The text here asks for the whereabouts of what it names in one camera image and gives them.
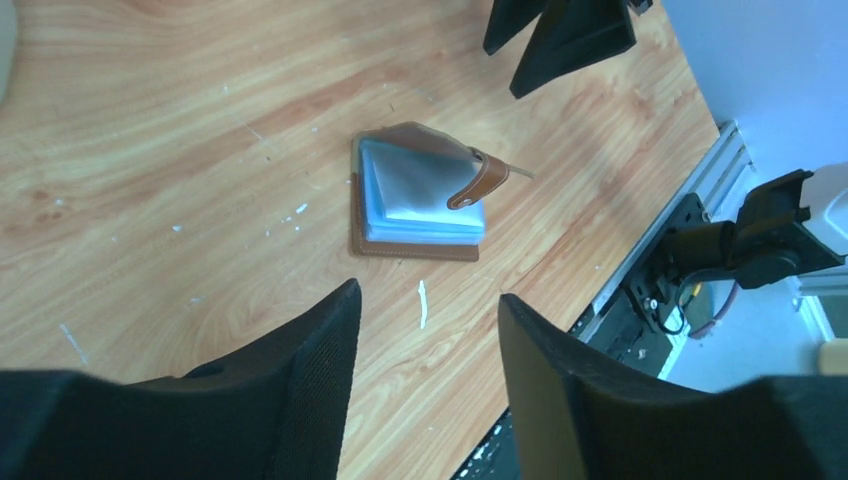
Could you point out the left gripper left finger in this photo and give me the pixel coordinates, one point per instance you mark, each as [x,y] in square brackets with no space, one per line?
[275,408]

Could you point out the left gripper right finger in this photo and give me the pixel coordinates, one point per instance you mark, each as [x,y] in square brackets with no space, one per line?
[579,414]

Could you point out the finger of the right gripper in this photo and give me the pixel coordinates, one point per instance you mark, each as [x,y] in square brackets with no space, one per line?
[569,36]
[507,18]

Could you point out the brown leather card holder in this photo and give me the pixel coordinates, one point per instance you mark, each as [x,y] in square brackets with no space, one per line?
[417,193]

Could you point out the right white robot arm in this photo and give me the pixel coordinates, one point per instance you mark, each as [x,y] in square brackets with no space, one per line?
[792,225]

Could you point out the aluminium frame rail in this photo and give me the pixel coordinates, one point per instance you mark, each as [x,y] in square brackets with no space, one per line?
[644,322]

